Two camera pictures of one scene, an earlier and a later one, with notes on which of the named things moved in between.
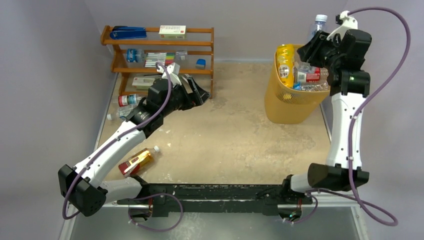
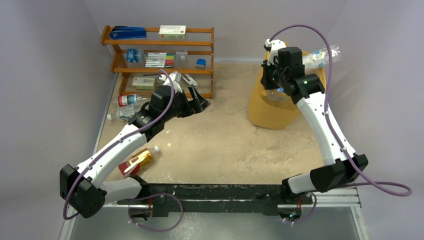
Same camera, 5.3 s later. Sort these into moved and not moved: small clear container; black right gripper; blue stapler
Moved: black right gripper
Not moved: blue stapler; small clear container
